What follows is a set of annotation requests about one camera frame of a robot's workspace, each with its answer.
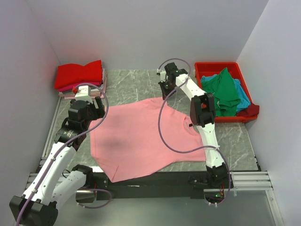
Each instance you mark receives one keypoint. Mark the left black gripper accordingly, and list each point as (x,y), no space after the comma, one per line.
(99,112)

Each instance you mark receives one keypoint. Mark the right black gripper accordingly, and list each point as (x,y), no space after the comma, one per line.
(164,92)

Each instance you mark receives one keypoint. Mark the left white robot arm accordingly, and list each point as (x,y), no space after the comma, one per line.
(40,203)

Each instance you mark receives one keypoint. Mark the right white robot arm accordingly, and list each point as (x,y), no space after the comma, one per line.
(202,115)

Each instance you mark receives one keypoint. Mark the folded beige t shirt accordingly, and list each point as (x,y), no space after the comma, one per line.
(94,94)

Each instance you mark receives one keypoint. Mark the folded white t shirt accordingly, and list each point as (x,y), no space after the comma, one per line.
(96,89)

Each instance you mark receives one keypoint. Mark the folded grey t shirt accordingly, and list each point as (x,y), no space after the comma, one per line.
(97,86)

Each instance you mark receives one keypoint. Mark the folded light pink t shirt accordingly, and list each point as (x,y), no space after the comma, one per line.
(70,97)

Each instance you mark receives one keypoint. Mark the folded magenta t shirt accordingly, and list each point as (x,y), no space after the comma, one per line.
(70,87)

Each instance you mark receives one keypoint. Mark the red plastic bin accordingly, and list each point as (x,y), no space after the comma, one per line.
(211,68)

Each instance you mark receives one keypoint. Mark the folded red t shirt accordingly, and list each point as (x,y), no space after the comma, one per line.
(73,74)

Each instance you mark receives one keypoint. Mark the green t shirt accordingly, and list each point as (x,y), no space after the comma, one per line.
(225,94)

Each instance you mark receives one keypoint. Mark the blue t shirt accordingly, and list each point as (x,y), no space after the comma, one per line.
(245,102)

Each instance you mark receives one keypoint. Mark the dark red t shirt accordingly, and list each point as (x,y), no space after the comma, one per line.
(250,111)

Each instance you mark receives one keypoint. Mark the black base beam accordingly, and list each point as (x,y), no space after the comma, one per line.
(190,184)

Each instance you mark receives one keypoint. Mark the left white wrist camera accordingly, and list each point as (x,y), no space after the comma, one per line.
(82,93)

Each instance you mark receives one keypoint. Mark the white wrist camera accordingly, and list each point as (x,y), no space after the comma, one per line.
(162,75)
(82,93)

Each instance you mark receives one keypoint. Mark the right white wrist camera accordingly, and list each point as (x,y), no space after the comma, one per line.
(162,75)

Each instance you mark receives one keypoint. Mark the aluminium rail frame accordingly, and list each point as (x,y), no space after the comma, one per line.
(234,140)

